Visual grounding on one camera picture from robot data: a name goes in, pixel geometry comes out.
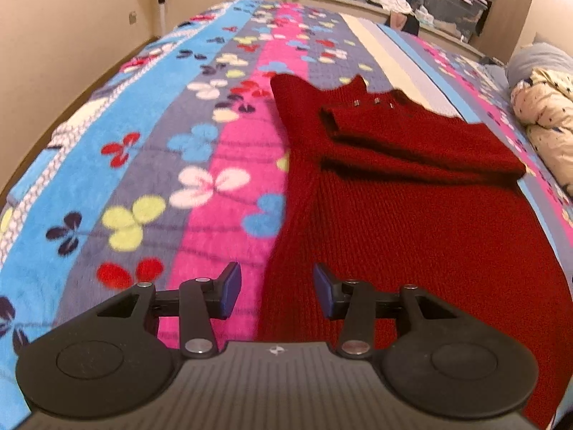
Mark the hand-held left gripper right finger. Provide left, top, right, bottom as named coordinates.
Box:
left=313, top=263, right=454, bottom=359

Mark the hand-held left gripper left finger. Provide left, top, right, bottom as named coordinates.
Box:
left=96, top=261, right=243, bottom=360

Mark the red knit sweater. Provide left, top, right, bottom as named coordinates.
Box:
left=257, top=74, right=573, bottom=430

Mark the white clothes pile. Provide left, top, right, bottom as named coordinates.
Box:
left=367, top=0, right=413, bottom=13

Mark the floral striped blanket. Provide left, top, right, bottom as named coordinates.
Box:
left=0, top=0, right=573, bottom=430

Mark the pink and black garment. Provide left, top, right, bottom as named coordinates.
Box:
left=389, top=10, right=420, bottom=35

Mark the star print cream duvet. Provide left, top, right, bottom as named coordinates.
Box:
left=510, top=67, right=573, bottom=198

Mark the tissue packet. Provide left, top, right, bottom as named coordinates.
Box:
left=415, top=6, right=438, bottom=28

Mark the grey pillow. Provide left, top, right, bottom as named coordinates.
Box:
left=505, top=42, right=573, bottom=91

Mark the clear plastic storage bin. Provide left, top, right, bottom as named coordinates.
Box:
left=411, top=0, right=488, bottom=44

